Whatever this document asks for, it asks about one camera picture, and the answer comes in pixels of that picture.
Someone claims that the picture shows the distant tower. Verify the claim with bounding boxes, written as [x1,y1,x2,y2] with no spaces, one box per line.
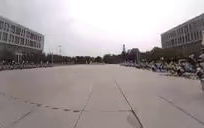
[122,43,127,54]

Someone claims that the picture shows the row of trees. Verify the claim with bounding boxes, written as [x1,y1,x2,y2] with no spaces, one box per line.
[39,46,204,65]

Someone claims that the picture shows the grey office building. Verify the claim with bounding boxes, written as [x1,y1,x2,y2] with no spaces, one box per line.
[160,11,204,56]

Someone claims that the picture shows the grey paved plaza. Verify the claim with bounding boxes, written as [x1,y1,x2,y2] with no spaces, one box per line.
[0,63,204,128]

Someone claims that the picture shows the row of parked bicycles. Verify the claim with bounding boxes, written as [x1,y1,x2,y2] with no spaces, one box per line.
[119,56,204,80]
[0,59,56,72]

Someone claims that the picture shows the long pale office building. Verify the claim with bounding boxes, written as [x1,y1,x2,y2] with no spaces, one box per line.
[0,11,45,64]

